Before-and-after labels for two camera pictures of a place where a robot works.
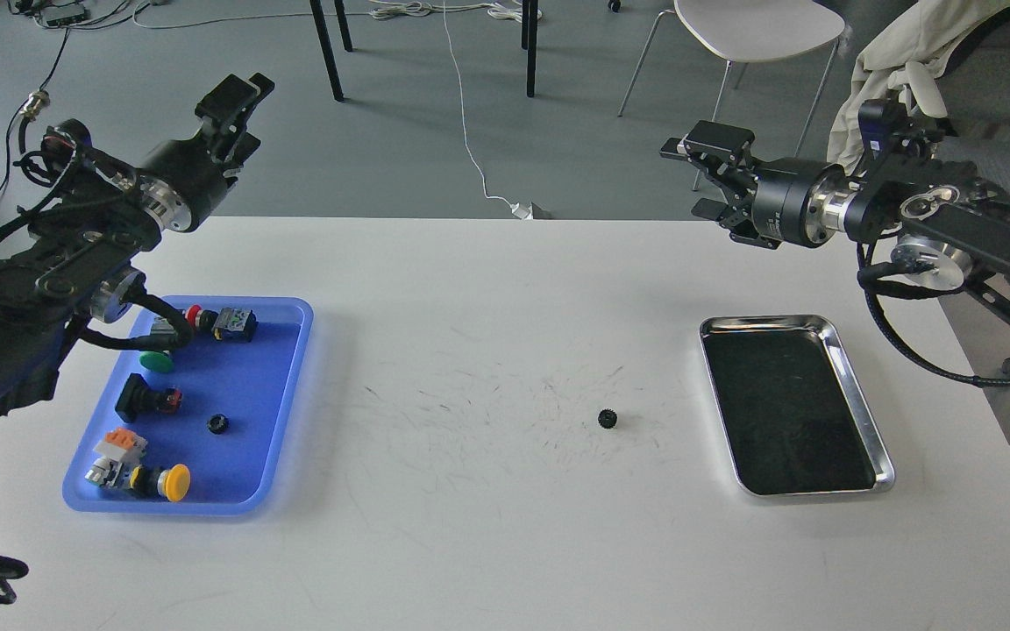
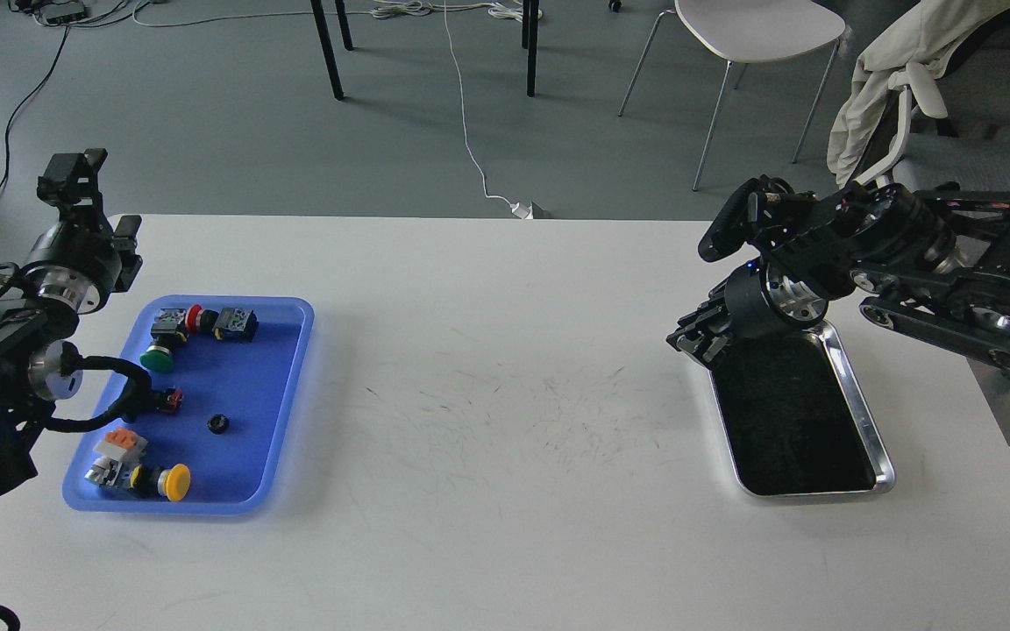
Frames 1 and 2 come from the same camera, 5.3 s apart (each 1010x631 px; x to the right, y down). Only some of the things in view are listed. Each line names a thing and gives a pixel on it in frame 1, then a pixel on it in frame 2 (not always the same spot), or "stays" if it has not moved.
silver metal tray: [793, 417] stays
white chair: [740, 31] stays
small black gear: [218, 423] stays
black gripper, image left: [183, 180] -> [75, 265]
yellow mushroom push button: [172, 482] stays
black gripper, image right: [799, 202] -> [762, 304]
